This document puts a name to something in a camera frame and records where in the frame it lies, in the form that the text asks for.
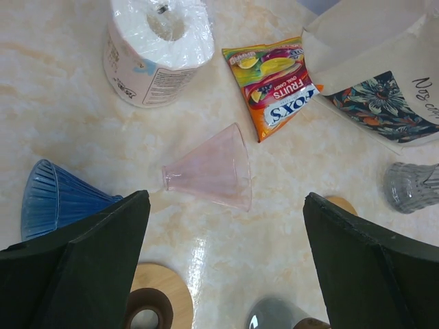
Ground grey ribbed glass mug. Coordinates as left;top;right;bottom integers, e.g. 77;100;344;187
383;162;438;214

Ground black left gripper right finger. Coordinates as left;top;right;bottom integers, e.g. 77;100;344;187
303;193;438;328

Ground blue ribbed dripper cone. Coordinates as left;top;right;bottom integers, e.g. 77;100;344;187
21;159;123;241

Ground wrapped white paper roll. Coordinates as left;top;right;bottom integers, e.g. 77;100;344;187
103;1;215;108

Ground large wooden dripper ring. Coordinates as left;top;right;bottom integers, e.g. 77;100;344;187
125;263;195;329

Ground beige floral tote bag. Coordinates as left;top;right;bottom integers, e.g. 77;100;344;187
302;1;438;148

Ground pink glass dripper cone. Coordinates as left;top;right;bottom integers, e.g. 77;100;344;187
162;123;252;212

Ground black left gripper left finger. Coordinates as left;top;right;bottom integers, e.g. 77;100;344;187
1;191;150;328

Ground orange Fox's candy bag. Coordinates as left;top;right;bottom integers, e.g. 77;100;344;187
222;36;324;142

